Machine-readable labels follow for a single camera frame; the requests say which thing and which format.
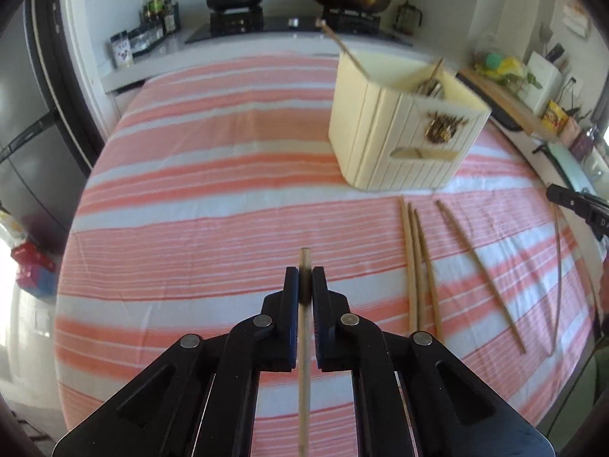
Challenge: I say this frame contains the yellow green cloth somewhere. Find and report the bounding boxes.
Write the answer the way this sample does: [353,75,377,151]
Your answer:
[473,50,541,89]

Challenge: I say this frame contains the pink striped tablecloth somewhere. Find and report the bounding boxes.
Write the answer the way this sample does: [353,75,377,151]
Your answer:
[54,53,595,457]

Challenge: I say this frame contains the yellow packet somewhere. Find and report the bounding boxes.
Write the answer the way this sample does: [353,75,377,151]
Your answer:
[542,100,570,132]

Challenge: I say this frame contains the dark sauce bottle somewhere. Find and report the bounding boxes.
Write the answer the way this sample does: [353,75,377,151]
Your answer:
[162,0,182,34]

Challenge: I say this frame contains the cream utensil container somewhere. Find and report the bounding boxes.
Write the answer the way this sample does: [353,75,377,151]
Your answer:
[327,48,492,192]

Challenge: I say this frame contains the red and blue bag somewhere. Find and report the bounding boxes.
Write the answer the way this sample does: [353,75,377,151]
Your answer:
[9,242,58,299]

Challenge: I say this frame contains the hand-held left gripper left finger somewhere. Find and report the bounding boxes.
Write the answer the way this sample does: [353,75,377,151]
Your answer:
[51,267,300,457]

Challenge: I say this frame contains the wooden cutting board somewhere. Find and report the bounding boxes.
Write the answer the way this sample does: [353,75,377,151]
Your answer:
[457,67,555,139]

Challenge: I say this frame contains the yellow cap sauce bottle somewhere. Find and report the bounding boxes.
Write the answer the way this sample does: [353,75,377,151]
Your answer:
[141,0,165,27]

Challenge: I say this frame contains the black handled knives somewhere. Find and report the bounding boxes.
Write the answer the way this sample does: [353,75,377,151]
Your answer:
[542,42,567,66]

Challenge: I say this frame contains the light green cutting board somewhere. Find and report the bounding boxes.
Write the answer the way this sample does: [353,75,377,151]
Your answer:
[532,145,605,201]

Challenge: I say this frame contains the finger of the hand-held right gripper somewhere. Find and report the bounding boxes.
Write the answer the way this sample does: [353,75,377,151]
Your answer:
[545,184,609,222]

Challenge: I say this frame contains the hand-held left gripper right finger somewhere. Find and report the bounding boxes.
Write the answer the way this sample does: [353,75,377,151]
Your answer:
[311,266,555,457]

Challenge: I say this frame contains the white knife block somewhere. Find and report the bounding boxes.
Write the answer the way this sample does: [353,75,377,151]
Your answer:
[518,51,565,115]

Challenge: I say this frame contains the black gas stove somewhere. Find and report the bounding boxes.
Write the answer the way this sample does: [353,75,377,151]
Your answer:
[184,6,413,48]

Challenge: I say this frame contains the black door frame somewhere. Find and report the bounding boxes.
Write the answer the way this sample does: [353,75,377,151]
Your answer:
[29,0,108,173]

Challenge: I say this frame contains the grey refrigerator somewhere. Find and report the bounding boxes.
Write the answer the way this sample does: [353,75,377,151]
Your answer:
[0,0,94,249]

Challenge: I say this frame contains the dark soap bottle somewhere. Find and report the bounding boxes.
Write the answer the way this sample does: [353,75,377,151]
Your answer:
[570,126,601,161]

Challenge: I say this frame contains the dark glass press jug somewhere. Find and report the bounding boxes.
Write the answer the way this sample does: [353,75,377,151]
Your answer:
[393,0,424,35]

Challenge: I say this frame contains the hanging wall calendar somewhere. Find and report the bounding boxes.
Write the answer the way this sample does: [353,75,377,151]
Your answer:
[561,2,593,37]

